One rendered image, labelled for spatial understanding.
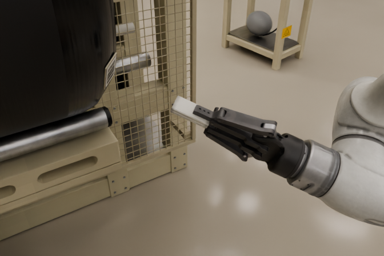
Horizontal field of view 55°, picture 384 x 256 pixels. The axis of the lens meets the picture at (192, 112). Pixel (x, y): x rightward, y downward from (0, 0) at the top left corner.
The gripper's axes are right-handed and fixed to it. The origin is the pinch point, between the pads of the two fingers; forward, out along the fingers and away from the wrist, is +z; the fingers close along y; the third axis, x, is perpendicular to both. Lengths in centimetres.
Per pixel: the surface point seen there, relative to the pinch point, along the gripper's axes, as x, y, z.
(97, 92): -3.4, 1.9, 16.2
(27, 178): -17.3, 18.5, 22.8
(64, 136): -8.0, 15.2, 20.3
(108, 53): -0.3, -5.9, 16.2
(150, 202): 20, 119, -4
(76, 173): -11.8, 21.1, 15.6
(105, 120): -1.4, 14.6, 14.9
